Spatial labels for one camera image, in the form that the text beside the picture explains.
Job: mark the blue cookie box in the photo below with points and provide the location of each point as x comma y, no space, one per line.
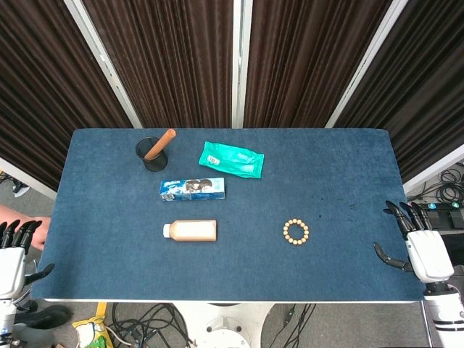
192,189

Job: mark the brown pleated curtain panel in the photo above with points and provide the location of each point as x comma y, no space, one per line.
43,90
301,65
417,83
174,65

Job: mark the bare person leg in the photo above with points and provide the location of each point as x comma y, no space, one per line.
21,214

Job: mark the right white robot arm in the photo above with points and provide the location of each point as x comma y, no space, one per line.
444,315

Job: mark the green wet wipes packet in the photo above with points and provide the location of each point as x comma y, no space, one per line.
232,159

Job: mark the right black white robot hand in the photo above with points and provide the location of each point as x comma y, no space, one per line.
429,257

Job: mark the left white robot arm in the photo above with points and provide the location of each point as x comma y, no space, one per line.
6,319

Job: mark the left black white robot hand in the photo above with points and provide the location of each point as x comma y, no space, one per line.
11,268

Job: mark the white table pedestal base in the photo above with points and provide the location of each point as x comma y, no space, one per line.
224,326

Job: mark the black mesh pen cup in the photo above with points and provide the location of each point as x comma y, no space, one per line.
156,165

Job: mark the black foot pedal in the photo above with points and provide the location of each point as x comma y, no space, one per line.
456,215
433,214

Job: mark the white sneaker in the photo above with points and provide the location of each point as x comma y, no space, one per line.
21,190

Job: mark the crumpled snack bag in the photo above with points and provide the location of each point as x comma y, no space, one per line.
90,331

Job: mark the orange juice bottle white cap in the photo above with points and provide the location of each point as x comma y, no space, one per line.
192,230

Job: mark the blue felt table cover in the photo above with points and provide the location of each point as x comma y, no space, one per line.
253,261

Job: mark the white partition frame bar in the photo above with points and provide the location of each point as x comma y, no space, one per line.
241,65
29,179
435,169
104,61
367,61

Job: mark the brown cylindrical stick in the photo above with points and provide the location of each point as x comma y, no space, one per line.
161,143

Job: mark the black shoe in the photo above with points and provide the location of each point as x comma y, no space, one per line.
47,316

